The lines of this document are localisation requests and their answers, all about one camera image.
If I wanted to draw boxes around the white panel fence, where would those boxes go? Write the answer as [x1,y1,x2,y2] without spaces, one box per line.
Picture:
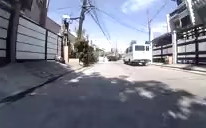
[0,1,64,68]

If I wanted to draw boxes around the white van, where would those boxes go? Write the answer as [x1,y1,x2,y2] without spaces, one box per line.
[122,43,153,67]

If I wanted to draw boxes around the green bush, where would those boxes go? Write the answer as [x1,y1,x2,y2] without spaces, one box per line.
[74,38,99,67]

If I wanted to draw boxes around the vehicle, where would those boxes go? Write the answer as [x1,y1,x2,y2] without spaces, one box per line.
[106,54,120,62]

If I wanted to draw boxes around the grey concrete pavement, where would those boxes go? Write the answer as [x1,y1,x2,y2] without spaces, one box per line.
[0,59,92,108]
[150,62,206,78]

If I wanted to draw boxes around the grey concrete road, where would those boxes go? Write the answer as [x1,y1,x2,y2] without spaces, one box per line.
[0,59,206,128]

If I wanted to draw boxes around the overhead wires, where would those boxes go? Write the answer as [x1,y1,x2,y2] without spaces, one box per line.
[54,0,172,44]

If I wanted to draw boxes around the dark framed panel fence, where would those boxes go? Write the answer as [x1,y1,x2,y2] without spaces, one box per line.
[151,23,206,66]

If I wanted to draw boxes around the utility pole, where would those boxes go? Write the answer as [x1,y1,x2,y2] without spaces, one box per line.
[77,0,88,41]
[146,9,153,44]

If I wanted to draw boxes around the white building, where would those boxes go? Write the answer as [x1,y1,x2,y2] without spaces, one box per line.
[165,0,206,34]

